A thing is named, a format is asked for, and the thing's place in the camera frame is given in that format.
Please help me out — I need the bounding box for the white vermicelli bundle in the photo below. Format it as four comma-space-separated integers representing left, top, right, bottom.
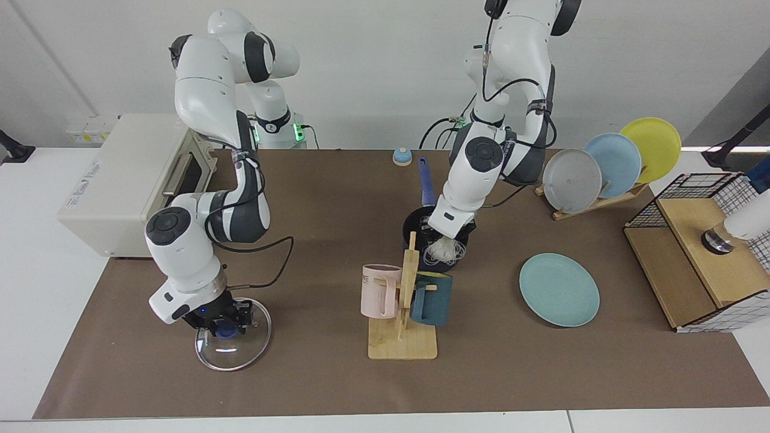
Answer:
422, 236, 469, 266

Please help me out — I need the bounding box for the glass lid with blue knob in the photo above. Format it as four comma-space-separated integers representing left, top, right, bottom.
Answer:
194, 298, 273, 372

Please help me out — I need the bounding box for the pale green plate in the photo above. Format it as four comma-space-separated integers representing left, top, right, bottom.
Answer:
519, 253, 600, 328

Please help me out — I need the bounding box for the grey plate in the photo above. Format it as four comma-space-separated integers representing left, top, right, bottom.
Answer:
543, 149, 603, 214

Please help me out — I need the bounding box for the wooden plate rack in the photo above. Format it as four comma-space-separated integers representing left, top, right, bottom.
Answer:
535, 180, 650, 221

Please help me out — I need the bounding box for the light blue plate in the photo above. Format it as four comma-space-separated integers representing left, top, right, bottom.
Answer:
584, 133, 642, 199

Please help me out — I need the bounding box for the yellow plate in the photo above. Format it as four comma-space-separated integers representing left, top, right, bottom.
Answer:
620, 117, 682, 184

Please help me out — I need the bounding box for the brown table cloth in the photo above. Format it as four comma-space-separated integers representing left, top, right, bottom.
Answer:
33, 149, 770, 420

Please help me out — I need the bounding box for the dark teal cup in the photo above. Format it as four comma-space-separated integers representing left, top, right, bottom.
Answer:
410, 272, 454, 327

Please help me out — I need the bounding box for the pink cup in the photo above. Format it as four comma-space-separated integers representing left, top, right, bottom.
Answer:
360, 263, 402, 319

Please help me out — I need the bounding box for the wooden cup stand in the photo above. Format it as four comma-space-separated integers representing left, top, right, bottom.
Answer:
368, 232, 439, 360

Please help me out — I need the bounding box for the pale toaster oven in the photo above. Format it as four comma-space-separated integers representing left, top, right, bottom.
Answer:
57, 113, 218, 259

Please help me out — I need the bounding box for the black pot with blue handle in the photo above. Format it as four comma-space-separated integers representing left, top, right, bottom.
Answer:
402, 158, 477, 271

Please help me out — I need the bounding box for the black cable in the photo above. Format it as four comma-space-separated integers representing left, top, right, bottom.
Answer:
419, 12, 558, 151
205, 111, 295, 289

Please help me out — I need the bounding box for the white wall socket strip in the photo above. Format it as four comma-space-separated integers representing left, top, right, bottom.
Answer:
65, 114, 119, 144

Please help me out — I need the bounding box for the wire basket with wooden floor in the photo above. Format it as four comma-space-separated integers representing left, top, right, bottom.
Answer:
624, 173, 770, 333

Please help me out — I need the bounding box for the white cylinder with silver ring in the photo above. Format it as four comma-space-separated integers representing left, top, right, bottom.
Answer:
701, 201, 770, 254

